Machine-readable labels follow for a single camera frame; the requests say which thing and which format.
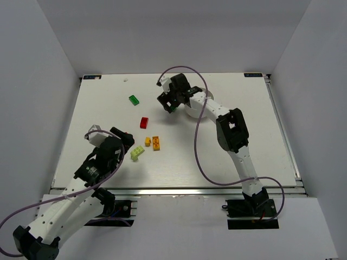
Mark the red lego brick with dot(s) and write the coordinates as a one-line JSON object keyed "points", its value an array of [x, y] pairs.
{"points": [[144, 122]]}

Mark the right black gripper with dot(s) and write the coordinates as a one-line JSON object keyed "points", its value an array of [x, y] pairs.
{"points": [[166, 100]]}

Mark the orange yellow lego brick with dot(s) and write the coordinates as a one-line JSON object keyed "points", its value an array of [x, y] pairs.
{"points": [[155, 143]]}

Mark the blue table label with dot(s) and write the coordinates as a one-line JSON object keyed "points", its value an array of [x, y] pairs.
{"points": [[92, 77], [253, 75]]}

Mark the left blue table label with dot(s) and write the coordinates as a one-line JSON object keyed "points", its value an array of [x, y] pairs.
{"points": [[92, 77]]}

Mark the flat green lego plate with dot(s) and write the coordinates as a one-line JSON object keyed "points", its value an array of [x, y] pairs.
{"points": [[134, 100]]}

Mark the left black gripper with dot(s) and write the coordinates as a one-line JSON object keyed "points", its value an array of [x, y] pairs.
{"points": [[122, 136]]}

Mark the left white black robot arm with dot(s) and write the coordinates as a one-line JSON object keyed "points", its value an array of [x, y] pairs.
{"points": [[81, 201]]}

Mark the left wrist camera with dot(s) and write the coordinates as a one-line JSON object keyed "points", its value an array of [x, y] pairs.
{"points": [[95, 138]]}

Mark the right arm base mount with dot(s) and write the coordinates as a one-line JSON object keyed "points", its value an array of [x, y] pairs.
{"points": [[241, 217]]}

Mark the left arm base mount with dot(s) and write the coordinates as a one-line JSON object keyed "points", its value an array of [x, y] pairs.
{"points": [[121, 214]]}

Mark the pale green lego brick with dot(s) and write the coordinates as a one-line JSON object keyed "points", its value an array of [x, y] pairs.
{"points": [[136, 153]]}

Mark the white round divided container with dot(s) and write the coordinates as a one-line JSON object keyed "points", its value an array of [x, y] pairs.
{"points": [[193, 109]]}

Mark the right blue table label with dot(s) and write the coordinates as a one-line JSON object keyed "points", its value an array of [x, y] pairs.
{"points": [[253, 75]]}

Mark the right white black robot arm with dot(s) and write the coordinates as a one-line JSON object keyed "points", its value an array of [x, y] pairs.
{"points": [[231, 132]]}

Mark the small orange lego brick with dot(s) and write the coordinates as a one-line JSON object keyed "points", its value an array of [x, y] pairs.
{"points": [[147, 141]]}

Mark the aluminium front rail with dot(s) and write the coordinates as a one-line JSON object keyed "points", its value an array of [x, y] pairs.
{"points": [[295, 191]]}

